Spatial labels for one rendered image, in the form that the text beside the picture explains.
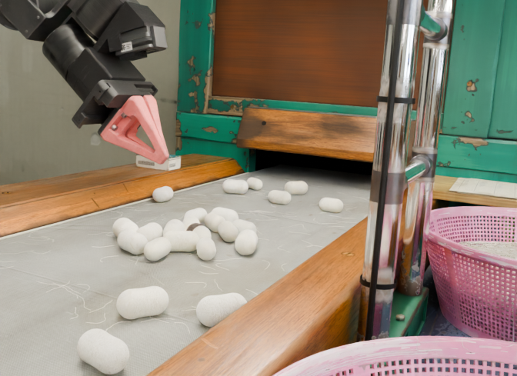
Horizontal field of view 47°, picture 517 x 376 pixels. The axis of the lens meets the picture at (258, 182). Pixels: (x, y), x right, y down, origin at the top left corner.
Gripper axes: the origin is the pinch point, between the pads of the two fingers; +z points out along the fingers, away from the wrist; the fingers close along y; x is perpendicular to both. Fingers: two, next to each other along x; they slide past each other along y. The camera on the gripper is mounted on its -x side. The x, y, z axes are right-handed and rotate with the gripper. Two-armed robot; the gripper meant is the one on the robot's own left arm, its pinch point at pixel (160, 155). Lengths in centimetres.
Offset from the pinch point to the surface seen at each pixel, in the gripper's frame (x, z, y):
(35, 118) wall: 92, -93, 111
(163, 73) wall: 41, -63, 112
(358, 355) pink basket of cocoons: -16.9, 27.4, -28.2
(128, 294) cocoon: -5.7, 15.3, -26.3
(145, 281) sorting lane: -2.0, 13.8, -19.2
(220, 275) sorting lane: -4.8, 17.1, -14.4
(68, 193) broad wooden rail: 10.1, -3.9, -4.7
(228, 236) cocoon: -2.9, 13.6, -5.4
